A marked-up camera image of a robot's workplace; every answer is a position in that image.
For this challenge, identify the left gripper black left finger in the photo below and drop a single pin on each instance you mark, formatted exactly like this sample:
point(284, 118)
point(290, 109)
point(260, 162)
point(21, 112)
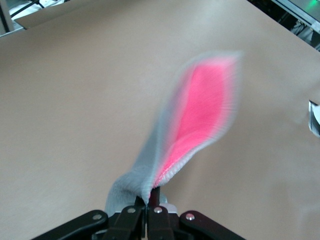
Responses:
point(125, 225)

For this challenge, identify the grey metal frame post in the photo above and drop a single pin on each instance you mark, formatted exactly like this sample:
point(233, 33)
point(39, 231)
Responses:
point(5, 15)

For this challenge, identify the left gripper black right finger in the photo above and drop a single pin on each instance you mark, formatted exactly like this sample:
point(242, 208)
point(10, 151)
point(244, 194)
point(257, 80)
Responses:
point(160, 225)

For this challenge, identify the aluminium frame rail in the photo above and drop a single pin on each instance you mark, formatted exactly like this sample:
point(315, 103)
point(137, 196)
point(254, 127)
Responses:
point(300, 15)

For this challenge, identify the white and wood towel rack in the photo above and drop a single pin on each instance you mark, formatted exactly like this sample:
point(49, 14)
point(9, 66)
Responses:
point(316, 117)

